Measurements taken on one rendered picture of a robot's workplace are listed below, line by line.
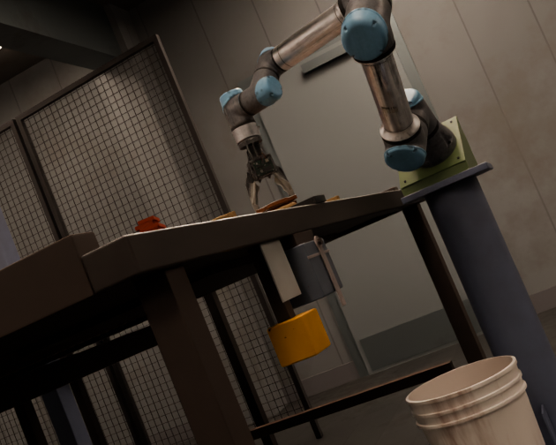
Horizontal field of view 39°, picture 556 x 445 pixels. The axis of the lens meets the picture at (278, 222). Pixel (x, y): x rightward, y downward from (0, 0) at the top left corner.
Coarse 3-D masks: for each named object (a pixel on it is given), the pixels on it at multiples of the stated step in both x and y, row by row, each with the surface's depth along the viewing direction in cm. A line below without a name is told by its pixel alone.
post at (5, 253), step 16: (0, 208) 388; (0, 224) 384; (0, 240) 379; (0, 256) 379; (16, 256) 385; (48, 400) 375; (64, 400) 375; (64, 416) 372; (80, 416) 380; (64, 432) 373; (80, 432) 376
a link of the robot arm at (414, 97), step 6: (408, 90) 234; (414, 90) 232; (408, 96) 231; (414, 96) 229; (420, 96) 231; (414, 102) 229; (420, 102) 230; (414, 108) 229; (420, 108) 230; (426, 108) 233; (420, 114) 229; (426, 114) 232; (432, 114) 236; (426, 120) 230; (432, 120) 235; (432, 126) 235
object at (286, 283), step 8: (264, 248) 152; (272, 248) 156; (280, 248) 159; (264, 256) 151; (272, 256) 154; (280, 256) 158; (272, 264) 153; (280, 264) 156; (288, 264) 160; (272, 272) 151; (280, 272) 155; (288, 272) 158; (280, 280) 153; (288, 280) 156; (296, 280) 160; (280, 288) 152; (288, 288) 155; (296, 288) 158; (280, 296) 151; (288, 296) 153; (296, 296) 157
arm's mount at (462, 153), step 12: (456, 120) 248; (456, 132) 244; (456, 144) 241; (468, 144) 248; (456, 156) 238; (468, 156) 240; (420, 168) 244; (432, 168) 241; (444, 168) 238; (456, 168) 236; (468, 168) 235; (408, 180) 244; (420, 180) 241; (432, 180) 239; (408, 192) 243
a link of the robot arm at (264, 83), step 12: (264, 72) 225; (252, 84) 223; (264, 84) 218; (276, 84) 222; (240, 96) 224; (252, 96) 221; (264, 96) 219; (276, 96) 220; (252, 108) 223; (264, 108) 224
